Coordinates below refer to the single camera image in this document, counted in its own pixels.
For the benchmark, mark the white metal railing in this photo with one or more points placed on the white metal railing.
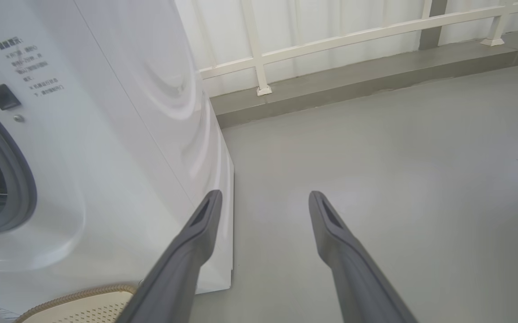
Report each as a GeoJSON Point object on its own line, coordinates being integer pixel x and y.
{"type": "Point", "coordinates": [331, 42]}

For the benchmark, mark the grey rubber door seal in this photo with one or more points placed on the grey rubber door seal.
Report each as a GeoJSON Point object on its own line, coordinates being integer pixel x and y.
{"type": "Point", "coordinates": [23, 193]}

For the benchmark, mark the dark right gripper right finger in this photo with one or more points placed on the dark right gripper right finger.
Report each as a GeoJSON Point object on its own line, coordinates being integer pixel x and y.
{"type": "Point", "coordinates": [353, 278]}

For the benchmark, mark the printed text notice label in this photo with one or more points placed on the printed text notice label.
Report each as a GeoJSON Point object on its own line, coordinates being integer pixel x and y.
{"type": "Point", "coordinates": [34, 67]}

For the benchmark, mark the white front-load washing machine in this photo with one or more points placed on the white front-load washing machine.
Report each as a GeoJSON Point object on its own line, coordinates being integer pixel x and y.
{"type": "Point", "coordinates": [120, 134]}

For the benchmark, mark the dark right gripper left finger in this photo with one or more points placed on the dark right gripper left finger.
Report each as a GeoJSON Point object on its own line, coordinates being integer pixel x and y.
{"type": "Point", "coordinates": [182, 269]}

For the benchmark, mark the cream perforated laundry basket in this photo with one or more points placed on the cream perforated laundry basket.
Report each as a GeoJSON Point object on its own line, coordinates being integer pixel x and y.
{"type": "Point", "coordinates": [88, 309]}

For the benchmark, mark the black door lock socket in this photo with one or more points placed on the black door lock socket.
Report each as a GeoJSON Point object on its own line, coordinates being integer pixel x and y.
{"type": "Point", "coordinates": [3, 96]}

